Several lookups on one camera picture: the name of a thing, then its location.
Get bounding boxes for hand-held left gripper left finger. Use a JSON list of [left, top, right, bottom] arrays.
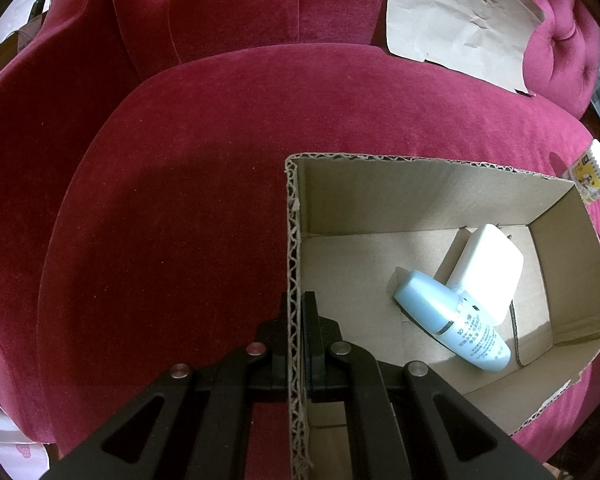
[[39, 291, 292, 480]]

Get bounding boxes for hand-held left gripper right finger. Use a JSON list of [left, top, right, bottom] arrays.
[[303, 291, 548, 480]]

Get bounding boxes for light blue tube bottle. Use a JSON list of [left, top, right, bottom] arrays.
[[393, 268, 512, 374]]

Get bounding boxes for cardboard box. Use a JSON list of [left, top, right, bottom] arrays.
[[284, 153, 600, 480]]

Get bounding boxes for large white charger plug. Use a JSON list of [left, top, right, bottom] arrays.
[[432, 223, 524, 324]]

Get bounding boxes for white lidded plastic jar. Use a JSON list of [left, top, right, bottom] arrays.
[[561, 139, 600, 206]]

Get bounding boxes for red velvet tufted armchair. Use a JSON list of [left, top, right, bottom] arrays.
[[0, 0, 600, 466]]

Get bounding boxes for white dotted cloth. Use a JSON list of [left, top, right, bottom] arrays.
[[0, 400, 48, 480]]

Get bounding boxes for brown paper sheet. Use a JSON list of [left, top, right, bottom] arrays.
[[384, 0, 546, 96]]

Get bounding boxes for small brown box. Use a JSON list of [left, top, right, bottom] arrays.
[[0, 15, 46, 61]]

